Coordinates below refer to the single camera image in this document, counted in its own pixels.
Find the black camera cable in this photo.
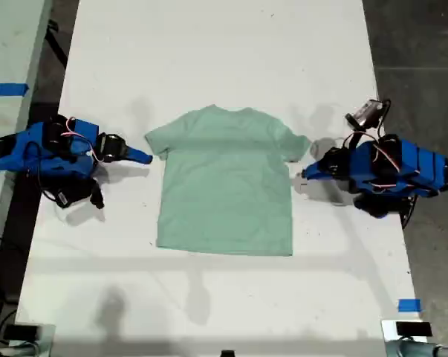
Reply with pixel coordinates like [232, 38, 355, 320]
[374, 97, 392, 142]

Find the white metal plate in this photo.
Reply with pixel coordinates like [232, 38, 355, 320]
[380, 318, 429, 344]

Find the small black box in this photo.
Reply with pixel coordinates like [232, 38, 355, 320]
[395, 321, 432, 335]
[2, 324, 42, 341]

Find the square blue tape piece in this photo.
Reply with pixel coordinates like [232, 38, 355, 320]
[397, 298, 422, 313]

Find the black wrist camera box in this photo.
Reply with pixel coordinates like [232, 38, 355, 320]
[345, 99, 386, 131]
[45, 181, 93, 209]

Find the pale side table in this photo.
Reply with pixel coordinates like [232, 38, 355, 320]
[0, 0, 54, 287]

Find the black table leg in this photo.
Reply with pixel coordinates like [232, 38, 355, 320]
[45, 20, 69, 70]

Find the black arm base cable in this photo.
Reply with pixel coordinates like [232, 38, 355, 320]
[400, 195, 420, 228]

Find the long blue tape strip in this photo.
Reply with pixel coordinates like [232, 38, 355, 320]
[0, 83, 30, 98]

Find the pale green T-shirt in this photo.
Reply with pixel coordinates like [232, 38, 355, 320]
[144, 104, 313, 257]

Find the silver metal plate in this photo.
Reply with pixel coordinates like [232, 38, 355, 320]
[13, 323, 56, 357]

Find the grey metal pipe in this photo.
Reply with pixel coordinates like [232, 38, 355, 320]
[386, 338, 448, 357]
[0, 341, 42, 357]

